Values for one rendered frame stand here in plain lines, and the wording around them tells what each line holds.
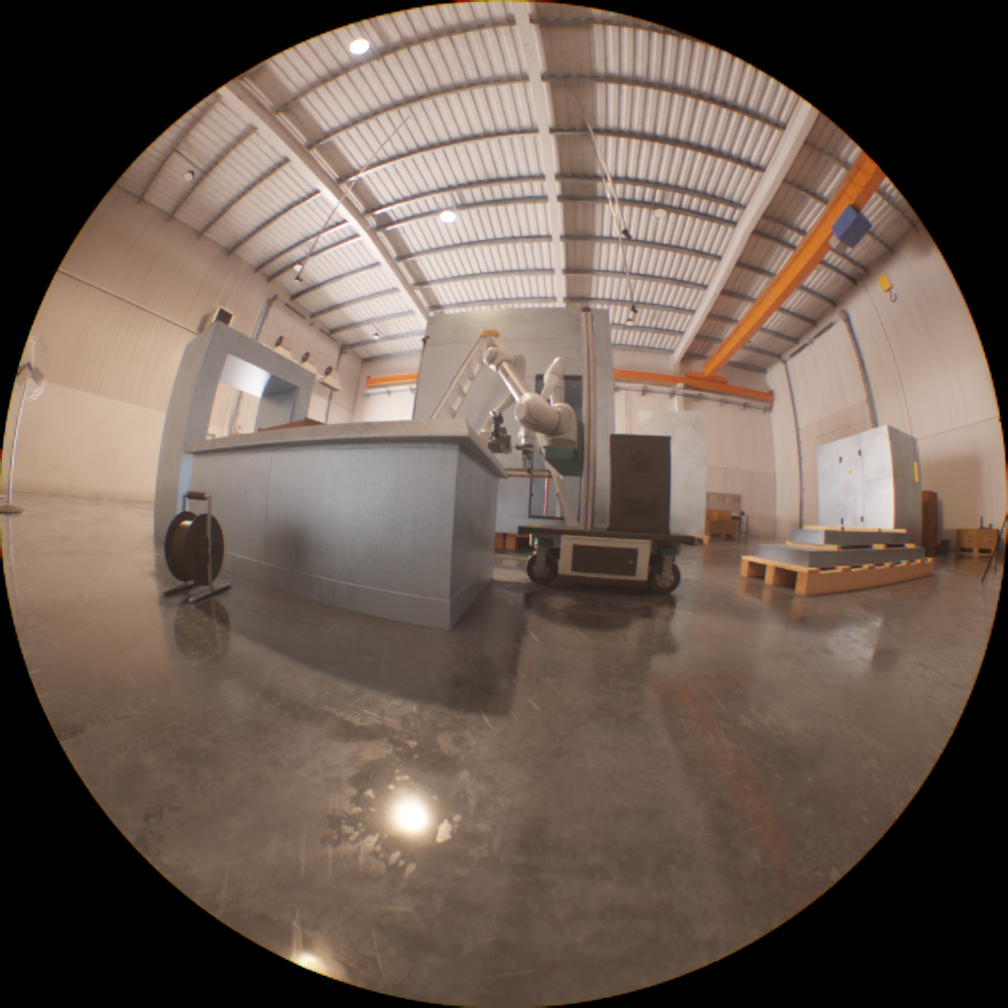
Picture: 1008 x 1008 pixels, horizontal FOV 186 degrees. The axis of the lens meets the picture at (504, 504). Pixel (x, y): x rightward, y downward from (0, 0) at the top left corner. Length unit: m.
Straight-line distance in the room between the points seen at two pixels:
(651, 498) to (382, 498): 1.27
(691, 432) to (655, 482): 6.02
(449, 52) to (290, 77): 3.06
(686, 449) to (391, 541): 7.04
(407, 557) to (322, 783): 0.73
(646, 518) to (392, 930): 1.68
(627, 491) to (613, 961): 1.67
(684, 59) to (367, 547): 8.39
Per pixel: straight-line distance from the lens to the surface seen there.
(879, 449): 6.60
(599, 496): 3.57
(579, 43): 7.71
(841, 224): 8.72
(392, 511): 1.02
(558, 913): 0.40
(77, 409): 10.17
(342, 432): 1.10
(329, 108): 8.73
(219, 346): 2.62
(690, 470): 7.46
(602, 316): 4.47
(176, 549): 1.32
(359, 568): 1.10
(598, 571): 1.60
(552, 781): 0.51
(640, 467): 1.68
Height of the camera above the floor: 0.38
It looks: 2 degrees up
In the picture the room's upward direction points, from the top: 4 degrees clockwise
